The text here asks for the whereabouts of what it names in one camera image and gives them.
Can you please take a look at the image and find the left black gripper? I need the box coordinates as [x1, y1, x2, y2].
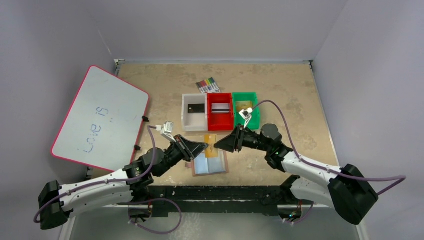
[156, 134, 208, 177]

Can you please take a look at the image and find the pink leather card holder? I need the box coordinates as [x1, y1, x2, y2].
[185, 150, 229, 177]

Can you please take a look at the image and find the green plastic bin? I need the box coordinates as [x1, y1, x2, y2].
[232, 92, 261, 130]

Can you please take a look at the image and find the red plastic bin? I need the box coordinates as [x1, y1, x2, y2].
[207, 93, 235, 132]

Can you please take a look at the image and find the white plastic bin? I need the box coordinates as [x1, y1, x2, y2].
[181, 93, 208, 132]

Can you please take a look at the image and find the red framed whiteboard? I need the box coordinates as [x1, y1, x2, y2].
[50, 65, 150, 172]

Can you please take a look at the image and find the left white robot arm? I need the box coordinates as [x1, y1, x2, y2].
[33, 134, 209, 230]

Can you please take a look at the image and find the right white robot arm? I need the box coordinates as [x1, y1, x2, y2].
[214, 124, 379, 225]

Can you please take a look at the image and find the gold card in bin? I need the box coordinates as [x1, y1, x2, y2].
[235, 100, 253, 113]

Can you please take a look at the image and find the silver credit card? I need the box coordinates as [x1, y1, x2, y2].
[211, 103, 230, 114]

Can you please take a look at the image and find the black credit card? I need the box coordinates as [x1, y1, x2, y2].
[187, 103, 206, 114]

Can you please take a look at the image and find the pack of coloured markers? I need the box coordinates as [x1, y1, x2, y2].
[195, 77, 221, 94]

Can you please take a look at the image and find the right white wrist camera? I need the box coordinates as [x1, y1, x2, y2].
[239, 107, 254, 129]

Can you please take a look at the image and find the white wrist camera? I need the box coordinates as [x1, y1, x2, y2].
[239, 107, 254, 129]
[160, 121, 174, 137]

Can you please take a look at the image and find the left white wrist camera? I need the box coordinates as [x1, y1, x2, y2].
[160, 121, 174, 137]

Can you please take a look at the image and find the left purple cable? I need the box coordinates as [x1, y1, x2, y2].
[33, 125, 163, 224]

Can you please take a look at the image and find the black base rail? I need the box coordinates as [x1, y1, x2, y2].
[129, 185, 308, 218]

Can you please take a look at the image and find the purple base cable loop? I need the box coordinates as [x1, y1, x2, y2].
[127, 198, 183, 235]

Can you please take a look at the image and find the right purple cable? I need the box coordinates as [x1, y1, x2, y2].
[251, 99, 407, 196]

